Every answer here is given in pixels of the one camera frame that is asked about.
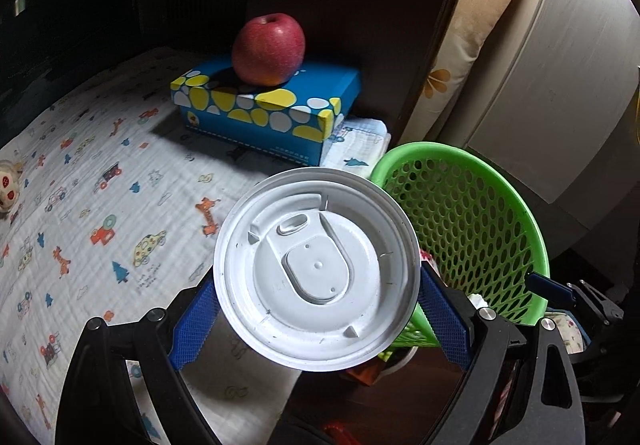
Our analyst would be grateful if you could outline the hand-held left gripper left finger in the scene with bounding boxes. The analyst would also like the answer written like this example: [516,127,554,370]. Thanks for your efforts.
[54,270,223,445]

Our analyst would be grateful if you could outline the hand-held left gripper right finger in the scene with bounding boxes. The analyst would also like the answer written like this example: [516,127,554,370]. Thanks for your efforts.
[419,265,586,445]

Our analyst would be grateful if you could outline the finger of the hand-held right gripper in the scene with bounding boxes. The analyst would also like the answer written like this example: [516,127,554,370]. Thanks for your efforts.
[525,271,631,327]

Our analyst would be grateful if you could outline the green plastic basket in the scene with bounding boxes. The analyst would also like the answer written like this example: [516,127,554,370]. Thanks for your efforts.
[370,141,551,348]

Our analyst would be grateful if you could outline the white round plastic lid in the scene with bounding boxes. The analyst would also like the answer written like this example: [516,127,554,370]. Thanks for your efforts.
[212,166,422,372]

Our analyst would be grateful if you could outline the white printed blanket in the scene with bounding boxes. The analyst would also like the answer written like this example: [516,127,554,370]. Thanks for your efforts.
[0,45,391,445]

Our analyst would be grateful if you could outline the cream plush toy red spots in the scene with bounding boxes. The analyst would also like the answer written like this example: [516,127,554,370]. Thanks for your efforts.
[0,159,25,217]

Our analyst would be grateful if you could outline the blue tissue box yellow spots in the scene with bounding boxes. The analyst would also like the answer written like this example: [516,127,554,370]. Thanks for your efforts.
[170,56,362,166]

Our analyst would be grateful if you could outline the beige flower print cushion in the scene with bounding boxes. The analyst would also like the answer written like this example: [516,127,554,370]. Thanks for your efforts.
[400,0,531,146]

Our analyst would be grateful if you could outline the red apple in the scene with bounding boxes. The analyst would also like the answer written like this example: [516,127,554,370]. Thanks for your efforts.
[231,14,306,87]

